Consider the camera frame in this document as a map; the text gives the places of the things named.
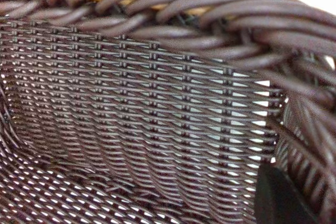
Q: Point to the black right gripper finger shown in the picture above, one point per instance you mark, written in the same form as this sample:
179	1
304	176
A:
278	203

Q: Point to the dark brown wicker basket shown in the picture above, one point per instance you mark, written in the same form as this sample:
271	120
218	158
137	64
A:
236	6

